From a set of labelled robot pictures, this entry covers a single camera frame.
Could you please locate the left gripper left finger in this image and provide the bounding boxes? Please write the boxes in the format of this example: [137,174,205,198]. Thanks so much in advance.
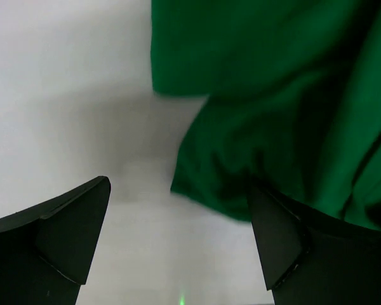
[0,176,110,305]

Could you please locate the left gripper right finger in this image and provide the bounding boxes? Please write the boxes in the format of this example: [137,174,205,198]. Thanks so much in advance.
[248,181,381,305]

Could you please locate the green t shirt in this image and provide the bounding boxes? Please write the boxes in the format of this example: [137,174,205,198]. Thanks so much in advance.
[150,0,381,231]

